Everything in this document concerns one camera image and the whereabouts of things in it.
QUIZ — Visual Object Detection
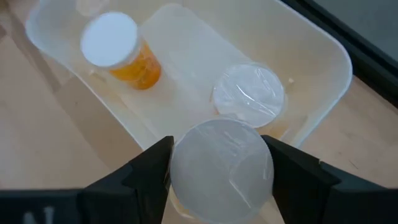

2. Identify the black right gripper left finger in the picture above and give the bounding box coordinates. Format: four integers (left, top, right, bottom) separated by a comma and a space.
82, 135, 175, 224

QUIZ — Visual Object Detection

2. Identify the white plastic bin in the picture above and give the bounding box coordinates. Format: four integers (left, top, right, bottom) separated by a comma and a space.
25, 0, 354, 150

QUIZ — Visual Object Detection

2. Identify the black aluminium table frame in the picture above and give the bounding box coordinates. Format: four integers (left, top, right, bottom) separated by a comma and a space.
281, 0, 398, 108

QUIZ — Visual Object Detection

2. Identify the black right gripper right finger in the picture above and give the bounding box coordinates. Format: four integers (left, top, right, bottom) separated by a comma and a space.
261, 134, 341, 224

